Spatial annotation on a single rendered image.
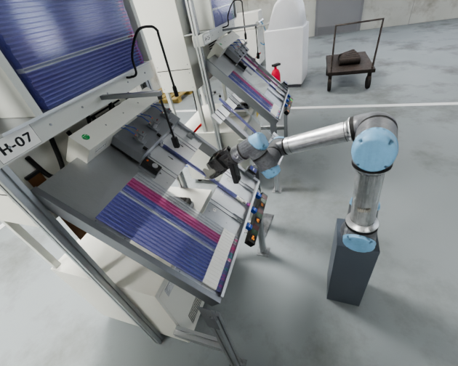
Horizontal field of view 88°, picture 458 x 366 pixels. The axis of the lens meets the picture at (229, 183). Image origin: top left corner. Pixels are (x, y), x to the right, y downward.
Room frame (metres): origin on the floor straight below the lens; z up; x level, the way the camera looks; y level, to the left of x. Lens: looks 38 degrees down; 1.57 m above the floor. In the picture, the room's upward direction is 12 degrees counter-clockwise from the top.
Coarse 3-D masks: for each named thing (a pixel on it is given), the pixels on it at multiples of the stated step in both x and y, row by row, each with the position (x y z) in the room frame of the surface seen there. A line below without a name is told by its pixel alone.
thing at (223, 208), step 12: (228, 180) 0.97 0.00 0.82; (240, 180) 1.00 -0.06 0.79; (252, 180) 1.04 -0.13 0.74; (216, 192) 0.87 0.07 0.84; (240, 192) 0.92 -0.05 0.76; (252, 192) 0.95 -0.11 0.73; (216, 204) 0.81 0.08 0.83; (228, 204) 0.83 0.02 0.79; (240, 204) 0.86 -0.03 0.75; (216, 216) 0.75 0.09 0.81; (228, 216) 0.77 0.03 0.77; (240, 216) 0.79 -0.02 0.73; (228, 228) 0.71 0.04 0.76; (240, 228) 0.73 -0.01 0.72
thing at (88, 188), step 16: (176, 128) 1.17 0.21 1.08; (192, 144) 1.11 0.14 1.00; (80, 160) 0.79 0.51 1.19; (96, 160) 0.82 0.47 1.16; (112, 160) 0.84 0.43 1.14; (128, 160) 0.87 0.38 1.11; (160, 160) 0.93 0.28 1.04; (176, 160) 0.96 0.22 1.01; (64, 176) 0.71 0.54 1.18; (80, 176) 0.73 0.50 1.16; (96, 176) 0.75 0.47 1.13; (112, 176) 0.77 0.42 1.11; (128, 176) 0.80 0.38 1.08; (160, 176) 0.85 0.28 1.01; (176, 176) 0.88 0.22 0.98; (48, 192) 0.64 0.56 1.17; (64, 192) 0.66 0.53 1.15; (80, 192) 0.67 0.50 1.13; (96, 192) 0.69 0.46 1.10; (112, 192) 0.71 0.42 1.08; (80, 208) 0.62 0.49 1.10; (96, 208) 0.64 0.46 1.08; (128, 240) 0.56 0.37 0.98
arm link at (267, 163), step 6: (270, 150) 0.84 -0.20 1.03; (276, 150) 0.84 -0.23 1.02; (264, 156) 0.79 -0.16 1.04; (270, 156) 0.80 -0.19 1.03; (276, 156) 0.82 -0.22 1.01; (258, 162) 0.78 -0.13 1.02; (264, 162) 0.78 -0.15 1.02; (270, 162) 0.78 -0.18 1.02; (276, 162) 0.80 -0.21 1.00; (264, 168) 0.77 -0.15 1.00; (270, 168) 0.76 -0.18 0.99; (276, 168) 0.77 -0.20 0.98; (264, 174) 0.78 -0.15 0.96; (270, 174) 0.76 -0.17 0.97; (276, 174) 0.76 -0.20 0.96
